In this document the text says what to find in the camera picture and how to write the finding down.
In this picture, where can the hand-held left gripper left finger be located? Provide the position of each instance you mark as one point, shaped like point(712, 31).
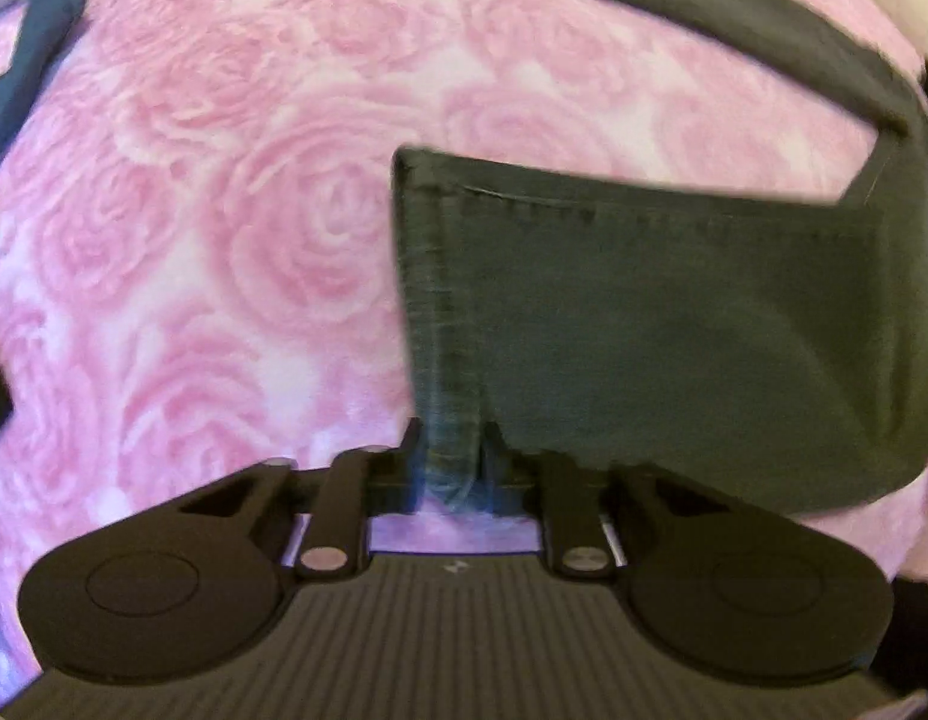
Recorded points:
point(406, 469)

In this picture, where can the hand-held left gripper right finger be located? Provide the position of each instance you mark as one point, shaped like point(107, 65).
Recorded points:
point(498, 461)

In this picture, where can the dark grey pants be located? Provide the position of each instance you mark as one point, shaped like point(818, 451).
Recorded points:
point(659, 315)

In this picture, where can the pink floral blanket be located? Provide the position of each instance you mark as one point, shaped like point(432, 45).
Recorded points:
point(209, 255)

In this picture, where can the dark cloth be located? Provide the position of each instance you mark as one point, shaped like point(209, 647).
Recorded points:
point(36, 37)

